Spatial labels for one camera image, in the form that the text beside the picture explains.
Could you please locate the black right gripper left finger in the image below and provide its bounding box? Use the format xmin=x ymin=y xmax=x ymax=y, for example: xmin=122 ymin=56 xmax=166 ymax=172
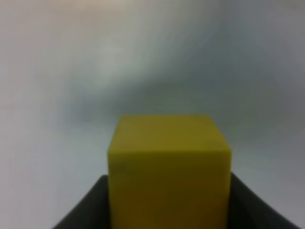
xmin=54 ymin=175 xmax=111 ymax=229

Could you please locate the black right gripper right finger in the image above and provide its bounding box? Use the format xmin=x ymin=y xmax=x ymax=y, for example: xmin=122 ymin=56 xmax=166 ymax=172
xmin=227 ymin=173 xmax=298 ymax=229

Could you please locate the yellow cube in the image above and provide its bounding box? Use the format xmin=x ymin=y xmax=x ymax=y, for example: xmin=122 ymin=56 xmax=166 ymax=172
xmin=108 ymin=114 xmax=232 ymax=229

